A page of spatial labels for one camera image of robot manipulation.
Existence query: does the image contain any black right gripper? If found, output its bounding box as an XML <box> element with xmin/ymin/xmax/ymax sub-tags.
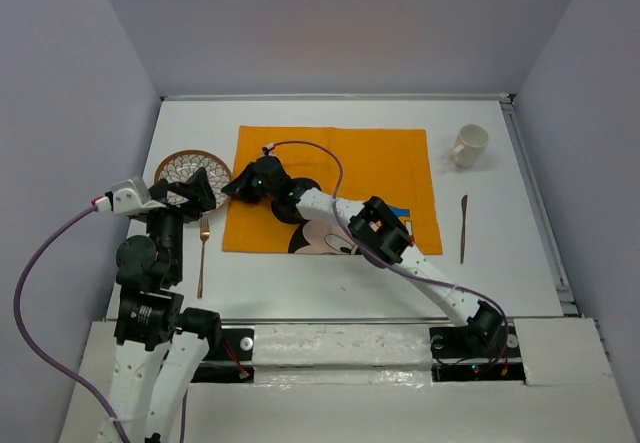
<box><xmin>220</xmin><ymin>161</ymin><xmax>278</xmax><ymax>203</ymax></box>

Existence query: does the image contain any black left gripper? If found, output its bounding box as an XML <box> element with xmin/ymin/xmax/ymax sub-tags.
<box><xmin>142</xmin><ymin>164</ymin><xmax>216</xmax><ymax>280</ymax></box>

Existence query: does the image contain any patterned ceramic plate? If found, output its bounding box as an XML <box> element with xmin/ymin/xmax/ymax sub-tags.
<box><xmin>154</xmin><ymin>149</ymin><xmax>232</xmax><ymax>211</ymax></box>

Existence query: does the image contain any orange cartoon cloth placemat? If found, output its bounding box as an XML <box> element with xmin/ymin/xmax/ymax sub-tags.
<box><xmin>222</xmin><ymin>126</ymin><xmax>443</xmax><ymax>255</ymax></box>

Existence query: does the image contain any white ceramic mug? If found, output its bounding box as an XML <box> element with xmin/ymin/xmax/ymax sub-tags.
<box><xmin>452</xmin><ymin>124</ymin><xmax>489</xmax><ymax>168</ymax></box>

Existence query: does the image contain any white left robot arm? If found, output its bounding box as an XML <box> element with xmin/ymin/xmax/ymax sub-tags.
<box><xmin>93</xmin><ymin>168</ymin><xmax>221</xmax><ymax>442</ymax></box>

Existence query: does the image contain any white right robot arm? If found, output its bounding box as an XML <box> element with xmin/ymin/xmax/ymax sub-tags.
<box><xmin>222</xmin><ymin>156</ymin><xmax>508</xmax><ymax>361</ymax></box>

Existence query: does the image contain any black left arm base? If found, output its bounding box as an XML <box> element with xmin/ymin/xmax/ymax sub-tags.
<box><xmin>191</xmin><ymin>326</ymin><xmax>255</xmax><ymax>384</ymax></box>

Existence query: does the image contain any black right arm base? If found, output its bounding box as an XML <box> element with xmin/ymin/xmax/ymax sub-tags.
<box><xmin>429</xmin><ymin>324</ymin><xmax>526</xmax><ymax>383</ymax></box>

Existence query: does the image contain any copper fork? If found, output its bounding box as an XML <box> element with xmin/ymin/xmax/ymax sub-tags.
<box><xmin>196</xmin><ymin>217</ymin><xmax>210</xmax><ymax>299</ymax></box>

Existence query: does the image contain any copper knife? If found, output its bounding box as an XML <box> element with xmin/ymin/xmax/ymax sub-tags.
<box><xmin>459</xmin><ymin>194</ymin><xmax>469</xmax><ymax>265</ymax></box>

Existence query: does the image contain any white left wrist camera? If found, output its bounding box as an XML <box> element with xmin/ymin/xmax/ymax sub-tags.
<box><xmin>92</xmin><ymin>177</ymin><xmax>166</xmax><ymax>217</ymax></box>

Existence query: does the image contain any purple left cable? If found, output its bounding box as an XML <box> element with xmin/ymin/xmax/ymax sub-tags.
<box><xmin>13</xmin><ymin>202</ymin><xmax>194</xmax><ymax>443</ymax></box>

